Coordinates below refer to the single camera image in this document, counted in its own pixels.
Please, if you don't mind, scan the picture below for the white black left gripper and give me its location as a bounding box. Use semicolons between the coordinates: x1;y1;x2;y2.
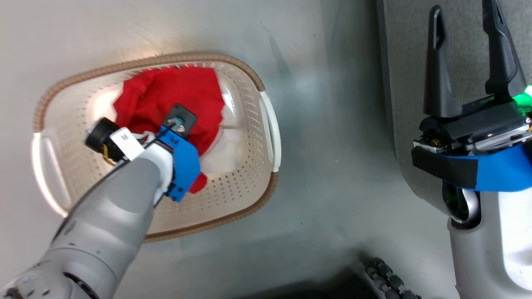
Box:
85;118;175;206

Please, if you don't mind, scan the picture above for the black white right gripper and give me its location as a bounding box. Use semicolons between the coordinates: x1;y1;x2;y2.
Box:
411;0;532;157

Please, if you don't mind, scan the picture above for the red garment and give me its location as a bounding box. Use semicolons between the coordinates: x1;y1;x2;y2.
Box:
113;66;241;195

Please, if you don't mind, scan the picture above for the grey fabric sofa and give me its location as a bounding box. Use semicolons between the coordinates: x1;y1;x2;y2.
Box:
376;0;532;217

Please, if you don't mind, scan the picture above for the white perforated laundry basket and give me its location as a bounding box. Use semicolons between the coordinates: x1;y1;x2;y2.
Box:
31;51;283;244

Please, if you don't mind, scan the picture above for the black corrugated cable conduit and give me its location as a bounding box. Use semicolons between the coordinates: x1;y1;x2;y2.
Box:
359;257;421;299

